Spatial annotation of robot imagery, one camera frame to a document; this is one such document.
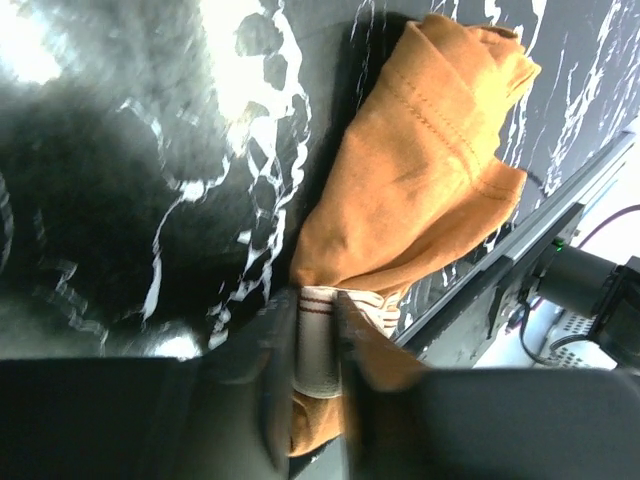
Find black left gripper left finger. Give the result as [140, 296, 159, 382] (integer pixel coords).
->
[1, 288, 297, 479]

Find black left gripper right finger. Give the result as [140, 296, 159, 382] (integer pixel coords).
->
[335, 293, 639, 479]

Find brown boxer briefs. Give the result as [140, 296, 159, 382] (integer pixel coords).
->
[290, 14, 540, 457]

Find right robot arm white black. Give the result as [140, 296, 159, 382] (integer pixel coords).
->
[517, 238, 639, 374]

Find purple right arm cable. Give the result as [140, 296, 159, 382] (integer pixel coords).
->
[504, 204, 640, 336]

